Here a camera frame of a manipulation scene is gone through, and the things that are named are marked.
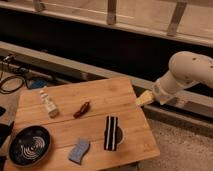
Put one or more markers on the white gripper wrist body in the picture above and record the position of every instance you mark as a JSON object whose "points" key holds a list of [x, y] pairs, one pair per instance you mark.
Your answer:
{"points": [[163, 90]]}

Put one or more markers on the black object at left edge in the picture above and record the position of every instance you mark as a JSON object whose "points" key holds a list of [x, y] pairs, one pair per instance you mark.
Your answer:
{"points": [[5, 130]]}

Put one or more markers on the dark red pepper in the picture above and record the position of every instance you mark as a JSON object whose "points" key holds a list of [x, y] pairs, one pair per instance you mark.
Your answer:
{"points": [[84, 108]]}

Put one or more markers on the black bowl with spiral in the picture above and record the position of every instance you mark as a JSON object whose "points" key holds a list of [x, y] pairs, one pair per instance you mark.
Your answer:
{"points": [[29, 146]]}

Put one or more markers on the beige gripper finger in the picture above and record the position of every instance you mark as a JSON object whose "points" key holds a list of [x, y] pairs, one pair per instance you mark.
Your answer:
{"points": [[145, 98]]}

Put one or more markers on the blue object on floor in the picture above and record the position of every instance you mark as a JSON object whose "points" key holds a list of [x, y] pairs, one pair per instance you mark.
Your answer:
{"points": [[38, 84]]}

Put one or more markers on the black white striped cloth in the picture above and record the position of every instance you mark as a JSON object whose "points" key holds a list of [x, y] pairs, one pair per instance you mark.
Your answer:
{"points": [[110, 134]]}

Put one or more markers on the blue sponge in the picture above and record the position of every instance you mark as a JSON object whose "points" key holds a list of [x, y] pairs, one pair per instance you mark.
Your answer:
{"points": [[81, 148]]}

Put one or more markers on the white tube bottle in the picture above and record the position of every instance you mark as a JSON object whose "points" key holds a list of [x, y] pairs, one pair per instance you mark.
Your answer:
{"points": [[49, 104]]}

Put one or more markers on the white cup under cloth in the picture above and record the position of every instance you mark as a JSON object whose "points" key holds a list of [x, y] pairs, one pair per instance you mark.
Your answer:
{"points": [[120, 136]]}

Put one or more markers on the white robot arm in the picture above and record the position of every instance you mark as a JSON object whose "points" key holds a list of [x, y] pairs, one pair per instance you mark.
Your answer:
{"points": [[185, 70]]}

